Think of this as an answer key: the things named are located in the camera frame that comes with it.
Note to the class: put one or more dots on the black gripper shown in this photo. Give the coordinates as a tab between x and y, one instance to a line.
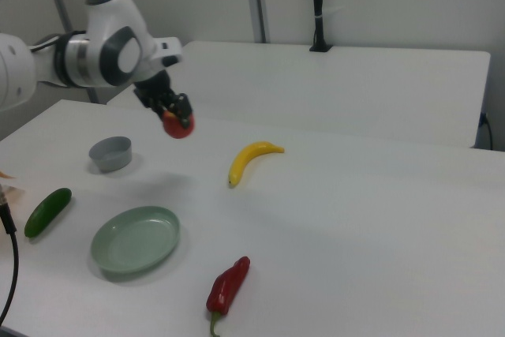
155	88

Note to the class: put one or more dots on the red apple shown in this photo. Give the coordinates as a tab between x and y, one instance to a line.
177	132

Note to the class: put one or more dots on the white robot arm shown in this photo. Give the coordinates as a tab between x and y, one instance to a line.
106	25

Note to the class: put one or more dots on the grey bowl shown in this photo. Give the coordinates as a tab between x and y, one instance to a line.
112	161

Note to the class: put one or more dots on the yellow banana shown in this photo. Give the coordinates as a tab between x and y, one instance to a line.
246	157

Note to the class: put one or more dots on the pale green plate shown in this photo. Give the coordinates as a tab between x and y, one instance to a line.
134	240

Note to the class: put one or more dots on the green cucumber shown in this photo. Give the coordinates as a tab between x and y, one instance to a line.
45	212

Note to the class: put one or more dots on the orange plush toy with tag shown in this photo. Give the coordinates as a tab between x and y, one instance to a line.
4	174

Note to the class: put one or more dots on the red chili pepper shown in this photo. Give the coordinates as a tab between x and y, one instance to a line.
227	287

